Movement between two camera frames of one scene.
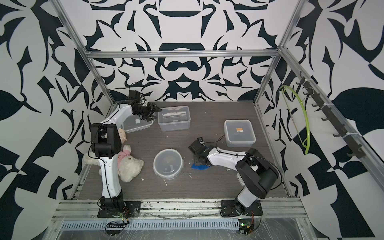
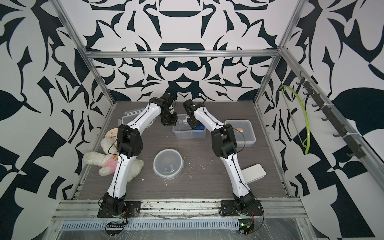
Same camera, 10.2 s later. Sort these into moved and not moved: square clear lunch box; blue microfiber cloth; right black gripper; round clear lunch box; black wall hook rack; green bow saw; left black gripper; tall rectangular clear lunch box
Moved: left black gripper; blue microfiber cloth; tall rectangular clear lunch box; right black gripper
Not moved: black wall hook rack; green bow saw; round clear lunch box; square clear lunch box
